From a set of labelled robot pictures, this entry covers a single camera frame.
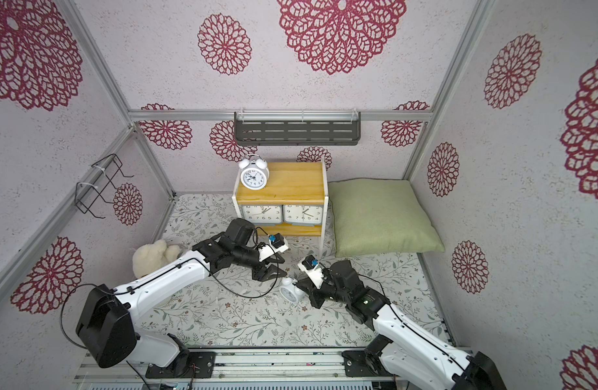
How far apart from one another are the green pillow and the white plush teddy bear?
659 millimetres

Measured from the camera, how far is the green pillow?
0.93 m

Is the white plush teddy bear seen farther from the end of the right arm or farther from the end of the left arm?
the end of the right arm

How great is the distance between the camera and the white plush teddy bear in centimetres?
88

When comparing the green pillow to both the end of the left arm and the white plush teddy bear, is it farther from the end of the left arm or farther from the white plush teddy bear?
the white plush teddy bear
